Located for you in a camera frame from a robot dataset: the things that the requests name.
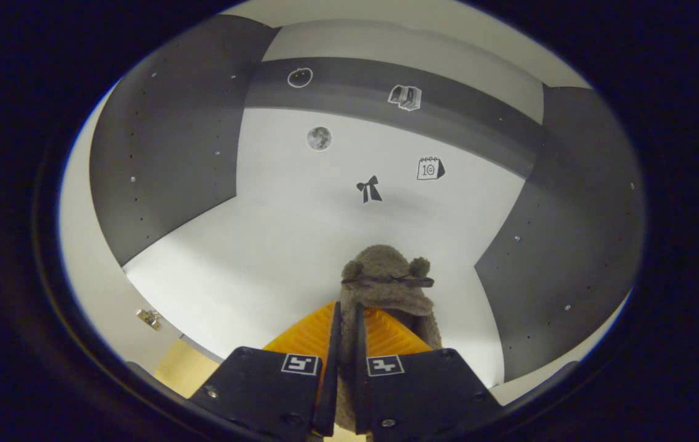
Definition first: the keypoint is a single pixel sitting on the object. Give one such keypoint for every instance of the white shoe cabinet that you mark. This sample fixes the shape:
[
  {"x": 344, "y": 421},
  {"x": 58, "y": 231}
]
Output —
[{"x": 325, "y": 245}]

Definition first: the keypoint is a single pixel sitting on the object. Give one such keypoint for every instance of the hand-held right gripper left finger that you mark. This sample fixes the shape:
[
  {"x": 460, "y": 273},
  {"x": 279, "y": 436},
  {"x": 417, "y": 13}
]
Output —
[{"x": 328, "y": 393}]

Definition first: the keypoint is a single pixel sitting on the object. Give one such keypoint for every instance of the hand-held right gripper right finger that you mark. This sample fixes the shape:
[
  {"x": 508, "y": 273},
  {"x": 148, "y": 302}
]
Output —
[{"x": 360, "y": 393}]

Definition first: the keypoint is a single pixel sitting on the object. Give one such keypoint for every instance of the brown fuzzy shoe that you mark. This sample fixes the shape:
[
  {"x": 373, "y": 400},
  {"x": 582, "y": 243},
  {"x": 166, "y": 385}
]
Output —
[{"x": 386, "y": 270}]

